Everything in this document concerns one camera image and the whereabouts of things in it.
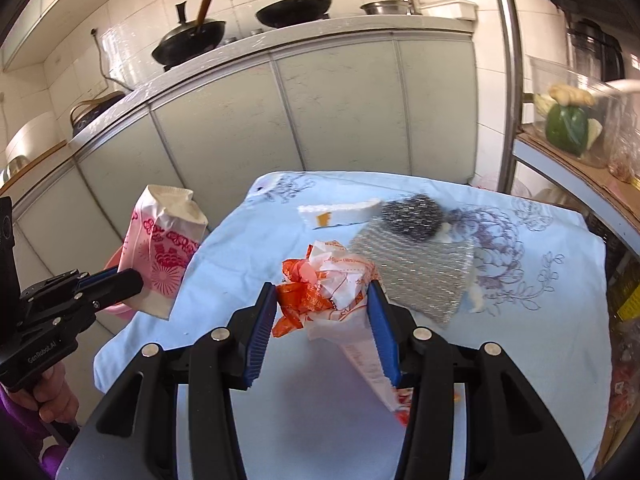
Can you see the black blender jug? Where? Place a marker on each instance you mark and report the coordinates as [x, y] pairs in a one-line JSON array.
[[594, 53]]

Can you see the white foam piece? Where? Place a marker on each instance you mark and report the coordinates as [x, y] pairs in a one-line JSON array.
[[328, 216]]

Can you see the steel wool scrubber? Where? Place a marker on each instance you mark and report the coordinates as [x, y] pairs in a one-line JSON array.
[[417, 217]]

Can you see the metal shelf rack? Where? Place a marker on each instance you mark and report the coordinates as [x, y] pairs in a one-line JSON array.
[[611, 200]]

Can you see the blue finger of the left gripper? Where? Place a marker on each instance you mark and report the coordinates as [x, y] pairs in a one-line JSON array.
[[95, 294], [97, 277]]

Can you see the white radish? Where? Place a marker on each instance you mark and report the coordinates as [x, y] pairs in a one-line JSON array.
[[627, 86]]

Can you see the white plastic tray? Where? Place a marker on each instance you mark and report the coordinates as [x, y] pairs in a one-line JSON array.
[[463, 10]]

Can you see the person's left hand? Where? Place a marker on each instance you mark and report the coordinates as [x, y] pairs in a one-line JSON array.
[[52, 398]]

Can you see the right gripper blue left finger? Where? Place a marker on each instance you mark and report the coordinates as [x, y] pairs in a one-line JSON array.
[[258, 332]]

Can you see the steel pot with lid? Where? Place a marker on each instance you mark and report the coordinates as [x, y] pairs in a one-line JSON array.
[[395, 7]]

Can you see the ginger root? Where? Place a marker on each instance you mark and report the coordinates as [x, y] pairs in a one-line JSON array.
[[567, 95]]

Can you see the light blue floral cloth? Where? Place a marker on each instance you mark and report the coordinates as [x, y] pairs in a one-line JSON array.
[[310, 414]]

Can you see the induction cooker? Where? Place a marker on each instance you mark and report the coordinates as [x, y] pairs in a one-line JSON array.
[[86, 111]]

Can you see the pink white paper bag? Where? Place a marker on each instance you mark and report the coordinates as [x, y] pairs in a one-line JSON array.
[[166, 229]]

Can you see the yellow tin can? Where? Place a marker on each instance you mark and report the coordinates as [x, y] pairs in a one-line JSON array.
[[623, 295]]

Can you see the grey kitchen cabinet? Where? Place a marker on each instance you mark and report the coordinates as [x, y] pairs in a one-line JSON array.
[[394, 94]]

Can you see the black wok with lid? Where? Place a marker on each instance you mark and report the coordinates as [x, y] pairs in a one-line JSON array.
[[189, 39]]

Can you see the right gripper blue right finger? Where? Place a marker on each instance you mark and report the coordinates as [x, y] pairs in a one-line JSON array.
[[384, 331]]

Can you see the green pepper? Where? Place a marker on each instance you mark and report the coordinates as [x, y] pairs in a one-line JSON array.
[[567, 129]]

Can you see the pink plastic bucket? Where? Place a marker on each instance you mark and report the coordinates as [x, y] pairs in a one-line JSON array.
[[119, 290]]

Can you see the clear plastic container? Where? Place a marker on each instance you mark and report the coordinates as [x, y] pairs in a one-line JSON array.
[[604, 118]]

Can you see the orange white wrapper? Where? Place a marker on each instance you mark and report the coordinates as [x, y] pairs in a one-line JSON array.
[[325, 294]]

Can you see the black frying pan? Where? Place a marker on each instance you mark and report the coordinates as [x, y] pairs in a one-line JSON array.
[[286, 13]]

